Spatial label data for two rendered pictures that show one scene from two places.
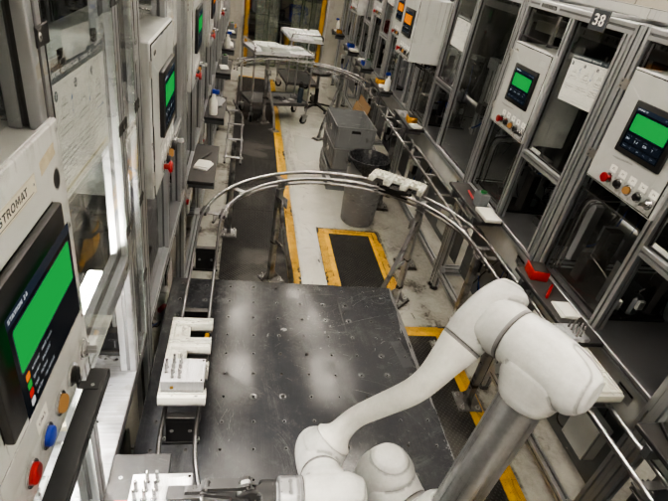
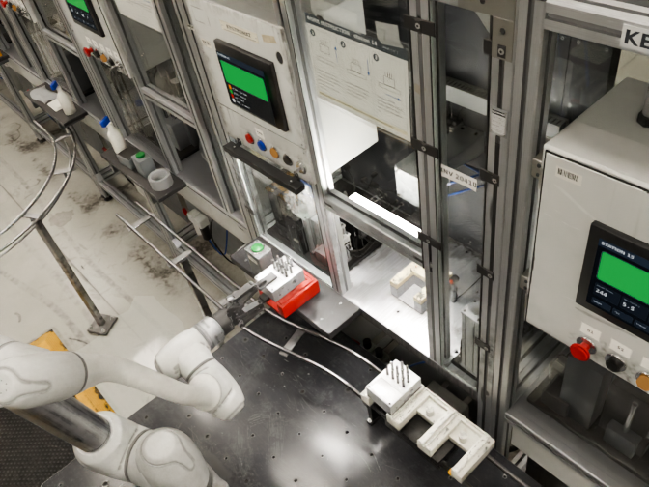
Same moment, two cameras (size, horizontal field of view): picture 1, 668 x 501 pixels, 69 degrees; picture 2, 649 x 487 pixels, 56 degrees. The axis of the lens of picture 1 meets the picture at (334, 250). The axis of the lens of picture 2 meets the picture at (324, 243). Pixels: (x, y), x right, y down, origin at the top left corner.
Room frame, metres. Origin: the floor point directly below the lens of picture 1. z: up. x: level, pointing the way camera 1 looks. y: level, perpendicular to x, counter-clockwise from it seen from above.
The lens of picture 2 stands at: (1.91, -0.05, 2.43)
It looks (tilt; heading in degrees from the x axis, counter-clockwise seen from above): 43 degrees down; 160
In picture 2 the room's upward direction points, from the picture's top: 12 degrees counter-clockwise
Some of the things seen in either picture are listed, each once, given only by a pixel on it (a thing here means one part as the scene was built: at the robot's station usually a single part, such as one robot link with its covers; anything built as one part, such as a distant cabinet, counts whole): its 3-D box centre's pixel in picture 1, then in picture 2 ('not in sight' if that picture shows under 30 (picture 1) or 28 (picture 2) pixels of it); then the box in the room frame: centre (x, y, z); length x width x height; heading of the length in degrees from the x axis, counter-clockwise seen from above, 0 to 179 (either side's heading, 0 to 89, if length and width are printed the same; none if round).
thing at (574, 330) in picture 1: (570, 331); not in sight; (1.63, -1.02, 0.92); 0.13 x 0.10 x 0.09; 104
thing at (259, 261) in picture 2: not in sight; (263, 259); (0.40, 0.27, 0.97); 0.08 x 0.08 x 0.12; 14
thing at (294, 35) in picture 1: (299, 62); not in sight; (7.78, 1.07, 0.48); 0.84 x 0.58 x 0.97; 22
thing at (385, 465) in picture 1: (384, 481); (168, 462); (0.85, -0.27, 0.85); 0.18 x 0.16 x 0.22; 42
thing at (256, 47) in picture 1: (276, 81); not in sight; (6.45, 1.16, 0.48); 0.88 x 0.56 x 0.96; 122
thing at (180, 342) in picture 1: (188, 362); (425, 423); (1.14, 0.41, 0.84); 0.36 x 0.14 x 0.10; 14
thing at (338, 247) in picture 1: (356, 261); not in sight; (3.27, -0.19, 0.01); 1.00 x 0.55 x 0.01; 14
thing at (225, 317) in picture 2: (254, 497); (229, 317); (0.62, 0.07, 1.03); 0.09 x 0.07 x 0.08; 104
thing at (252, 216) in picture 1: (257, 139); not in sight; (5.48, 1.14, 0.01); 5.85 x 0.59 x 0.01; 14
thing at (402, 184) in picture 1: (397, 185); not in sight; (2.97, -0.32, 0.84); 0.37 x 0.14 x 0.10; 72
